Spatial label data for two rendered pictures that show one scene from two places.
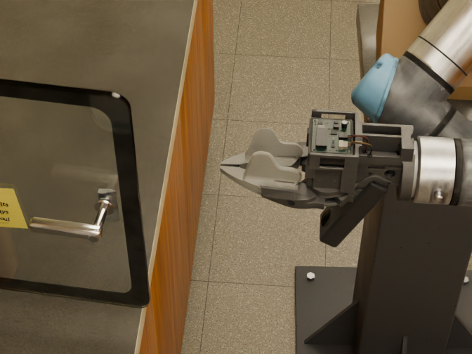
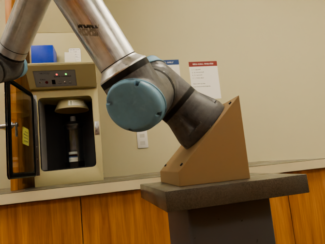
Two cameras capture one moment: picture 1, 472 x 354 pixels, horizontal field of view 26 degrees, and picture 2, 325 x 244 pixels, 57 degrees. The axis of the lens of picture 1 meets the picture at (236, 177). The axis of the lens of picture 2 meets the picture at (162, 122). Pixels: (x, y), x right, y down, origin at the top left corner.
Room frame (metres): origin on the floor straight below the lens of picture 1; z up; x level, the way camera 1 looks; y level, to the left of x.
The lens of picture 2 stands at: (1.10, -1.12, 0.99)
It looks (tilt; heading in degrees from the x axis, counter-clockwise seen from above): 8 degrees up; 75
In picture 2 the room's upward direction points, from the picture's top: 6 degrees counter-clockwise
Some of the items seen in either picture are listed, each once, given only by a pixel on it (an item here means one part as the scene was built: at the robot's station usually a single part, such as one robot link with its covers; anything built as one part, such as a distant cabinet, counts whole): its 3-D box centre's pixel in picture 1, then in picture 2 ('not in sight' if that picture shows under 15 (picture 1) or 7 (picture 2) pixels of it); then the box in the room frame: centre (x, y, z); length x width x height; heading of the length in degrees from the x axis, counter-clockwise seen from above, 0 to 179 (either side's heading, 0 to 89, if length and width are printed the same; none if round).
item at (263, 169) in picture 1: (260, 168); not in sight; (0.77, -0.03, 1.33); 0.09 x 0.03 x 0.06; 85
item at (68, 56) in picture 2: not in sight; (69, 59); (1.07, 0.36, 1.54); 0.05 x 0.05 x 0.06; 3
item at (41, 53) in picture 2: not in sight; (44, 57); (0.95, 0.37, 1.55); 0.10 x 0.10 x 0.09; 86
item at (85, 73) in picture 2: not in sight; (62, 76); (1.03, 0.37, 1.46); 0.32 x 0.12 x 0.10; 176
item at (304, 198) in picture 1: (300, 187); not in sight; (0.76, -0.07, 1.31); 0.09 x 0.05 x 0.02; 85
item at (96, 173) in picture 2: not in sight; (68, 110); (1.04, 0.55, 1.32); 0.32 x 0.25 x 0.77; 176
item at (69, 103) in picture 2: not in sight; (71, 105); (1.06, 0.52, 1.34); 0.18 x 0.18 x 0.05
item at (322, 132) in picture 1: (356, 161); not in sight; (0.78, -0.13, 1.34); 0.12 x 0.08 x 0.09; 85
